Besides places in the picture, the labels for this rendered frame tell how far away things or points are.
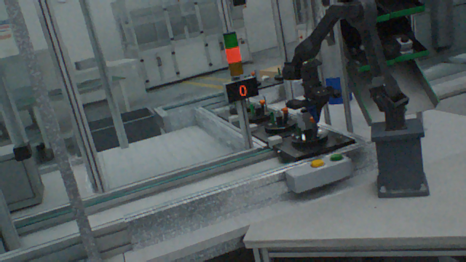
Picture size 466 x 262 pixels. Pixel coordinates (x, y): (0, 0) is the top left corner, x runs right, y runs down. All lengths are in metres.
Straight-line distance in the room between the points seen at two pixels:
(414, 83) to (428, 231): 0.78
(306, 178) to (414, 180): 0.32
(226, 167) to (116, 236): 0.51
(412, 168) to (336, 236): 0.33
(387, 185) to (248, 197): 0.43
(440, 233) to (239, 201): 0.59
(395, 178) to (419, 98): 0.51
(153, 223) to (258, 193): 0.35
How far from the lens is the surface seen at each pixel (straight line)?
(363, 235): 1.30
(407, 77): 1.94
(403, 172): 1.46
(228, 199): 1.47
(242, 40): 11.43
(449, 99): 2.74
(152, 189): 1.69
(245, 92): 1.70
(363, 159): 1.65
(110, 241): 1.46
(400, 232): 1.31
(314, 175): 1.49
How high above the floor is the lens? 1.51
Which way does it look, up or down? 16 degrees down
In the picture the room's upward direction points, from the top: 12 degrees counter-clockwise
